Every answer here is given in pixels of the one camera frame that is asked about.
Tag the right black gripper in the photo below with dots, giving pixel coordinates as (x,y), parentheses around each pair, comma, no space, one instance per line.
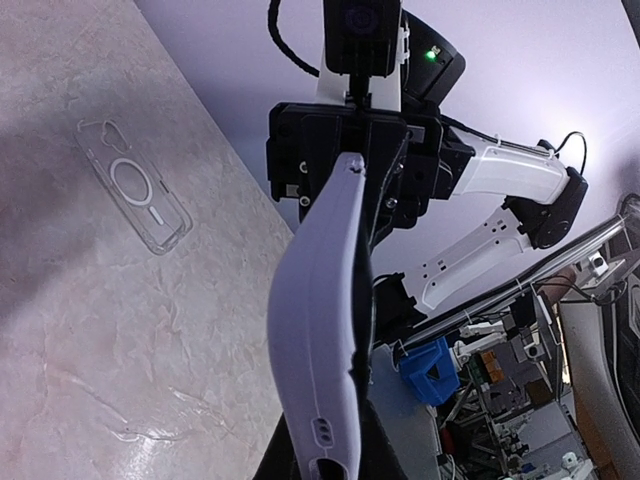
(404,161)

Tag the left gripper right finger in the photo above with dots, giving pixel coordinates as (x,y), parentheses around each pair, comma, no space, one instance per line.
(378,458)

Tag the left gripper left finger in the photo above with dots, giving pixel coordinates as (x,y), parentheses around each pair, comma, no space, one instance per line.
(279,460)

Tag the black phone top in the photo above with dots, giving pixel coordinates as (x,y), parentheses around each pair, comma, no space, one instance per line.
(361,302)

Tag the lavender phone case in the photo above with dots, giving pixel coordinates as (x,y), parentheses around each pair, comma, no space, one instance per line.
(308,312)

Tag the clear phone case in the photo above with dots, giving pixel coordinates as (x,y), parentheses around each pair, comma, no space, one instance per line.
(134,184)

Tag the person forearm in background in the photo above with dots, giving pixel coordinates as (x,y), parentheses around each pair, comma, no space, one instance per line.
(557,285)

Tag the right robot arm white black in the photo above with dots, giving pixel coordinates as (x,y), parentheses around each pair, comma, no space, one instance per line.
(540,195)

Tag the blue plastic block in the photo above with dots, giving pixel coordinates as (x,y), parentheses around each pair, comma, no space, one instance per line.
(430,373)

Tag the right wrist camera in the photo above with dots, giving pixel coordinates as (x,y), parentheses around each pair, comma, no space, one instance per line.
(365,46)

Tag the front aluminium rail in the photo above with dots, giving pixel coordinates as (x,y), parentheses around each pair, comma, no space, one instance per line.
(525,285)

